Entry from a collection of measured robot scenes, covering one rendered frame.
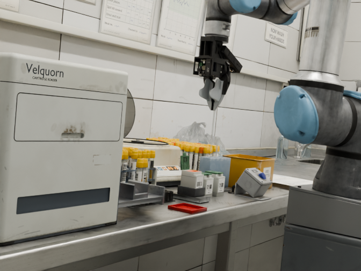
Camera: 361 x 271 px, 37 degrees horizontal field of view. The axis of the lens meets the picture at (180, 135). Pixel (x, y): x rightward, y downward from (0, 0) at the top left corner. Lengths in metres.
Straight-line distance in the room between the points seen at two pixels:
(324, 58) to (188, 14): 1.25
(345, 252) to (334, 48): 0.43
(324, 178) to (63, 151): 0.60
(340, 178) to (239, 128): 1.64
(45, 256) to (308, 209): 0.61
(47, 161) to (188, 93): 1.53
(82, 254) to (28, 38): 0.90
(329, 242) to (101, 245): 0.51
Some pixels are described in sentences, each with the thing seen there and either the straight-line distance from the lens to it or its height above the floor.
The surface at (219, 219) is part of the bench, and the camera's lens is 1.34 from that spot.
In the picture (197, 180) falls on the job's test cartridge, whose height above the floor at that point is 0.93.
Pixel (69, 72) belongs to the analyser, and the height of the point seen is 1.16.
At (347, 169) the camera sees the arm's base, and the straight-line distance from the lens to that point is 1.24.
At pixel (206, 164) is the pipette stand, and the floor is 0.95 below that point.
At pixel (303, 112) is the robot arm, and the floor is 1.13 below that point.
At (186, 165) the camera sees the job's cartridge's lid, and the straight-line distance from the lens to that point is 1.43.
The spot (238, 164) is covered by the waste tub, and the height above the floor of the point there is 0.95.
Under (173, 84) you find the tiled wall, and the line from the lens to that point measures 2.29.
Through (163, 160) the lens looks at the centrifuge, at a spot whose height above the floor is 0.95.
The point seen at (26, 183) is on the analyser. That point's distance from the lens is 0.90.
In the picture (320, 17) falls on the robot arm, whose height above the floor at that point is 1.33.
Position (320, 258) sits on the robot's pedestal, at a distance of 1.24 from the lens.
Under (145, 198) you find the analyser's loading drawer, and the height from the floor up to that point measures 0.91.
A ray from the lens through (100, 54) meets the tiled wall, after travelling 1.93.
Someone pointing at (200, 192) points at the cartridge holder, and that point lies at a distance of 1.41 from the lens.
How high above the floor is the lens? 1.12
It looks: 3 degrees down
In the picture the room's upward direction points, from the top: 5 degrees clockwise
